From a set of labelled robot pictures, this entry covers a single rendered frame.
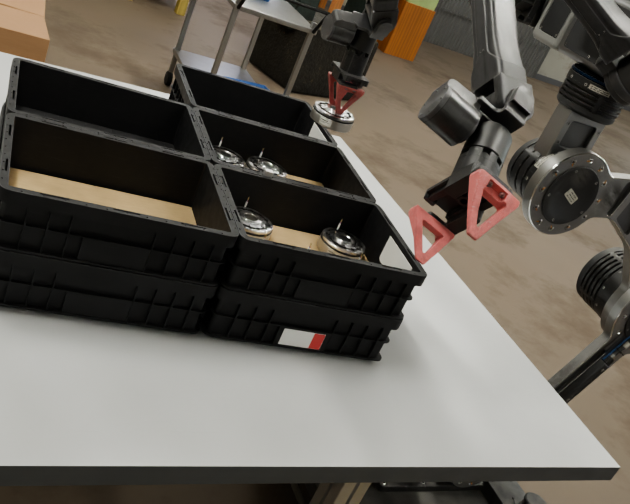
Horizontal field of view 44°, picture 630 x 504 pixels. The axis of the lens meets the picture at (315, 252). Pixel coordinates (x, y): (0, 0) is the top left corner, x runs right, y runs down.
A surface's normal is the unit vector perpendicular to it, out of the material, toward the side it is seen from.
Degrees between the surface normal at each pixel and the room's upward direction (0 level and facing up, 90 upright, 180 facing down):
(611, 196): 90
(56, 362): 0
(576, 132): 90
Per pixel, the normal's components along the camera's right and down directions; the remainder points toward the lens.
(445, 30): 0.35, 0.55
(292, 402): 0.38, -0.82
